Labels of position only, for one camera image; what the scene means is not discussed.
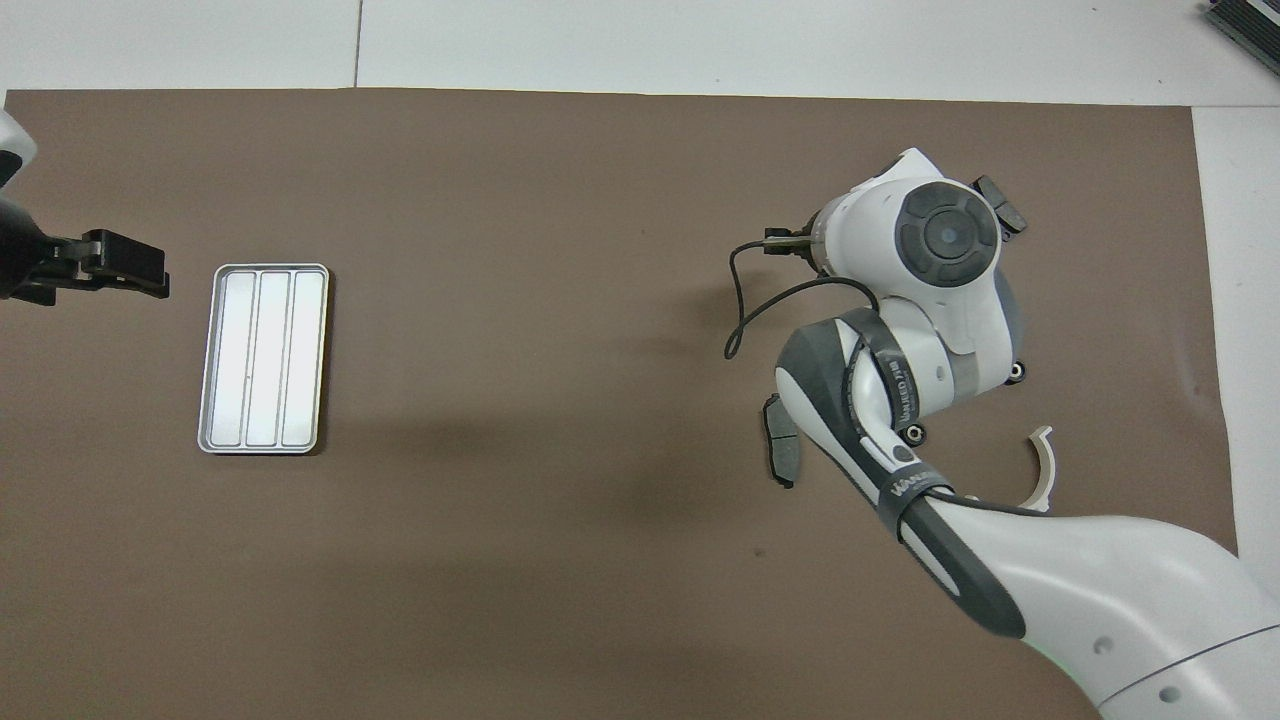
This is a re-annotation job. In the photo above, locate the white curved plastic bracket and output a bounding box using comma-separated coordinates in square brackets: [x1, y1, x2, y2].
[1015, 425, 1057, 513]

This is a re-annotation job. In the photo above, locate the brown table mat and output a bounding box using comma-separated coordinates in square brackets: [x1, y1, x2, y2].
[0, 88, 1239, 720]

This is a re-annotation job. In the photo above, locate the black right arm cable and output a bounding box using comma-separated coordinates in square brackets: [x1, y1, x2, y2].
[725, 228, 1046, 516]

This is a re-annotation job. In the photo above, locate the silver metal tray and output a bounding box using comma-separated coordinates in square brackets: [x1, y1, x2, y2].
[197, 263, 331, 456]

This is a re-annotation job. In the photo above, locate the dark ribbed device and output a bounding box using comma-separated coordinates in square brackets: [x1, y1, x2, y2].
[1205, 0, 1280, 76]

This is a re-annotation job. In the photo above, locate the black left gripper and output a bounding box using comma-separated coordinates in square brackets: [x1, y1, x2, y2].
[0, 200, 171, 307]

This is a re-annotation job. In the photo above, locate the dark grey brake pad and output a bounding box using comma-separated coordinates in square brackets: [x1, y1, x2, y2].
[975, 175, 1028, 236]
[763, 393, 806, 489]

